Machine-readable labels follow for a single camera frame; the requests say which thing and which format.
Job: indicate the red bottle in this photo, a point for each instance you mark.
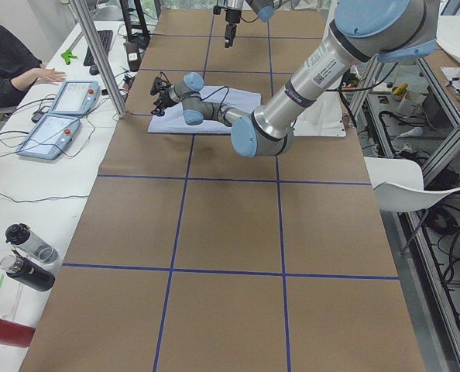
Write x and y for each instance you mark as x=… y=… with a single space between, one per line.
x=15 y=334

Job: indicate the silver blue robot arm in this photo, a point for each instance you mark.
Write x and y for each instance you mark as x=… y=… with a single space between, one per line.
x=389 y=30
x=264 y=10

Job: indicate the black computer mouse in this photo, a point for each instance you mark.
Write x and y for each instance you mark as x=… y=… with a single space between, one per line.
x=93 y=70

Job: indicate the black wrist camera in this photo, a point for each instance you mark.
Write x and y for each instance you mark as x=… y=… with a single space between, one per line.
x=160 y=84

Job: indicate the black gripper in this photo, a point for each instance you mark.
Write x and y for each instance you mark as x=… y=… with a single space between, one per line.
x=165 y=98
x=229 y=17

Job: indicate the aluminium frame post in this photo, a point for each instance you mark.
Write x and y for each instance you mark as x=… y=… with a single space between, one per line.
x=93 y=40

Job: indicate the person's hand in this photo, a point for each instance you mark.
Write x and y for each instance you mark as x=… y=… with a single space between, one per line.
x=50 y=75

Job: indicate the black box white label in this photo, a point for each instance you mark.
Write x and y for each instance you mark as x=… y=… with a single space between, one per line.
x=133 y=55

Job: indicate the clear bottle black lid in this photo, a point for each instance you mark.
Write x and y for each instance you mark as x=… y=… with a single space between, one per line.
x=20 y=236

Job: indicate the person in black top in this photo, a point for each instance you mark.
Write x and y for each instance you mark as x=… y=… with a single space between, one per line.
x=16 y=69

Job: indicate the white plastic chair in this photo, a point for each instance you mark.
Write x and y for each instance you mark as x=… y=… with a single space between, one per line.
x=399 y=185

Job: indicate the lower teach pendant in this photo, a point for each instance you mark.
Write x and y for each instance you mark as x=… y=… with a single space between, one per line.
x=50 y=137

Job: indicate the upper teach pendant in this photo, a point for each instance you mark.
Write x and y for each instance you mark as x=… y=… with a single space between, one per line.
x=75 y=98

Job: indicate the teach pendant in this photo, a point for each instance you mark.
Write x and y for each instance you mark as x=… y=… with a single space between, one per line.
x=50 y=137
x=75 y=98

